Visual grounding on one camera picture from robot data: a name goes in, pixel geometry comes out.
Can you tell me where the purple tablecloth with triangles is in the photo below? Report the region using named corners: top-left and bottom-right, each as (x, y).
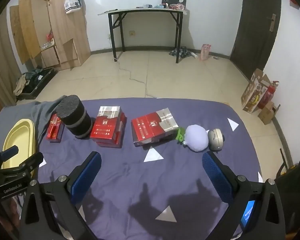
top-left (38, 98), bottom-right (261, 239)

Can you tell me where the printed cardboard box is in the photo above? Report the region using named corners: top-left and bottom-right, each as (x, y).
top-left (241, 69), bottom-right (270, 113)

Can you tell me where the dark door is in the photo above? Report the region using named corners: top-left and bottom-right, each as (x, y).
top-left (230, 0), bottom-right (281, 79)

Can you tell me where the red silver cigarette carton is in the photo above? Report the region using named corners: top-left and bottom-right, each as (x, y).
top-left (131, 108), bottom-right (179, 146)

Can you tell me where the black open suitcase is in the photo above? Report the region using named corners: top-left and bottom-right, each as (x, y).
top-left (16, 67), bottom-right (58, 100)

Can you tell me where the black folding table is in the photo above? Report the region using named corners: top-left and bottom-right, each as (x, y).
top-left (102, 5), bottom-right (187, 63)

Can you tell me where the dark clothes pile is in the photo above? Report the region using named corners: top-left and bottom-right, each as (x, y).
top-left (169, 46), bottom-right (192, 59)

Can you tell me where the pink bag on floor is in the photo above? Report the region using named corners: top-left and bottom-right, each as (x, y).
top-left (200, 44), bottom-right (211, 61)

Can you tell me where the red fire extinguisher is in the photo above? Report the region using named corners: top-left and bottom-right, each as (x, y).
top-left (257, 81), bottom-right (279, 109)

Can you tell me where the silver round case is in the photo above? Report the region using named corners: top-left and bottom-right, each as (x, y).
top-left (207, 128), bottom-right (225, 152)

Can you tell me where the white plastic bag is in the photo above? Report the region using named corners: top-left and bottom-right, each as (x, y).
top-left (64, 0), bottom-right (81, 14)

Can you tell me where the red white cigarette carton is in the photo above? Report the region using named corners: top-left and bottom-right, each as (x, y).
top-left (90, 106), bottom-right (122, 142)

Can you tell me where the yellow oval tray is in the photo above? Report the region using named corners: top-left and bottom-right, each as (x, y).
top-left (1, 119), bottom-right (36, 168)

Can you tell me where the small brown cardboard box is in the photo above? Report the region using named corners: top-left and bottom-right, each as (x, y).
top-left (258, 101), bottom-right (281, 125)

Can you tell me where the black foam cylinder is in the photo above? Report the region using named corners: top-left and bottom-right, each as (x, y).
top-left (56, 95), bottom-right (93, 139)

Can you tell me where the lavender plush toy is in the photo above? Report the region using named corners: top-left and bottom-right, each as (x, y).
top-left (175, 125), bottom-right (209, 152)

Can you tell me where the red carton underneath stack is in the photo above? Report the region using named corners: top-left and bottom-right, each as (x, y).
top-left (96, 112), bottom-right (127, 148)

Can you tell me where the small red lighter box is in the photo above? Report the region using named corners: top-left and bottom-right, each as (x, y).
top-left (46, 113), bottom-right (64, 142)

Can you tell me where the grey cloth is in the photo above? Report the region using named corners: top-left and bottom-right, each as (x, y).
top-left (0, 96), bottom-right (65, 151)

